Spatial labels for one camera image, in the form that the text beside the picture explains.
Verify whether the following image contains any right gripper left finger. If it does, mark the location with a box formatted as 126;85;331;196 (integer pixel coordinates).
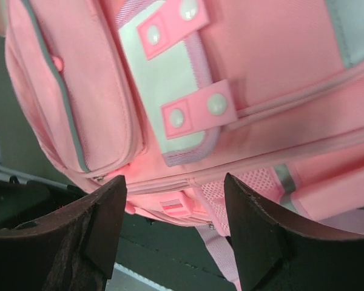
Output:
0;176;127;290

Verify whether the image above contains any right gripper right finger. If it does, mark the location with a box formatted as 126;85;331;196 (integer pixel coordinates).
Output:
224;173;364;290

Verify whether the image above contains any pink school backpack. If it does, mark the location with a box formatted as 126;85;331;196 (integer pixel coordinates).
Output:
5;1;364;289

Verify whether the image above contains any grey slotted cable duct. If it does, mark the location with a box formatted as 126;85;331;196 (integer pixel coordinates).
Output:
106;262;234;291

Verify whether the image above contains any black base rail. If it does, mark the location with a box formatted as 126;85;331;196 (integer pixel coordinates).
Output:
0;181;223;278

